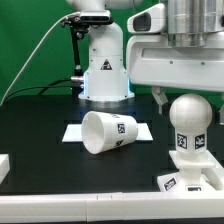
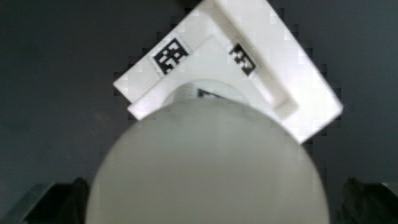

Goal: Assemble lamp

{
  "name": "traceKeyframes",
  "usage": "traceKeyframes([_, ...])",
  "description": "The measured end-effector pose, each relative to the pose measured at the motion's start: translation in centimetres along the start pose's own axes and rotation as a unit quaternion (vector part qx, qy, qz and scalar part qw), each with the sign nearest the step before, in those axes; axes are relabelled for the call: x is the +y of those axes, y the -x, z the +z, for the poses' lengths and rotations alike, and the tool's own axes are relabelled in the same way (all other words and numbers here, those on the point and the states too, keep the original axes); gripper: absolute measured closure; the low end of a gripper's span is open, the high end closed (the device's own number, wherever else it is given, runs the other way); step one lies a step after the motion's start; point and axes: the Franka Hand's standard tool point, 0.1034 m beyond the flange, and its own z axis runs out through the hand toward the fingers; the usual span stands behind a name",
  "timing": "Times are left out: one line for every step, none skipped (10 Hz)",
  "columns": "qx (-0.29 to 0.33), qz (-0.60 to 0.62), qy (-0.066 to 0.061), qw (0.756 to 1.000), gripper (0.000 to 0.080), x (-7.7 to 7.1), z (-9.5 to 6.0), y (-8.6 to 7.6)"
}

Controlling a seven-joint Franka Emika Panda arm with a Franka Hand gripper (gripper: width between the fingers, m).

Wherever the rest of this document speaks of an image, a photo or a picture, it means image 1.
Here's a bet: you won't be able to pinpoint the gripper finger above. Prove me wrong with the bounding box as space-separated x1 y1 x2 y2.
219 104 224 125

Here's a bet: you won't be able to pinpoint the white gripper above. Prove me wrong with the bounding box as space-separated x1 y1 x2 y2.
126 32 224 115

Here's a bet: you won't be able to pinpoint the white lamp bulb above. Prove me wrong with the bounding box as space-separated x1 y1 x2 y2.
169 94 212 159

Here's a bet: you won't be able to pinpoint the white lamp base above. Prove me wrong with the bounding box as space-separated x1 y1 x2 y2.
157 150 224 192

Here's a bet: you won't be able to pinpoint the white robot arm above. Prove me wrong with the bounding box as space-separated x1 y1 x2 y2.
66 0 224 106

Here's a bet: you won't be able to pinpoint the white lamp shade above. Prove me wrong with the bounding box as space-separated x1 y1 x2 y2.
81 111 138 154

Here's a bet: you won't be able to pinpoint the white flat plate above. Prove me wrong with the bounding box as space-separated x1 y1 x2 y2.
62 123 153 143

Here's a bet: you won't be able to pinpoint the black camera on stand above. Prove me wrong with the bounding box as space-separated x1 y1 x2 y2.
61 10 114 93

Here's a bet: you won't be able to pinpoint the black cables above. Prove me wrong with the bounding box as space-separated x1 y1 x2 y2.
6 78 84 101

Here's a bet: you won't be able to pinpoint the white cable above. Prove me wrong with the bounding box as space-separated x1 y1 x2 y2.
0 12 81 106

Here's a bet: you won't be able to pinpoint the white left wall bar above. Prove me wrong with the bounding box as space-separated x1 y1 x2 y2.
0 154 10 184

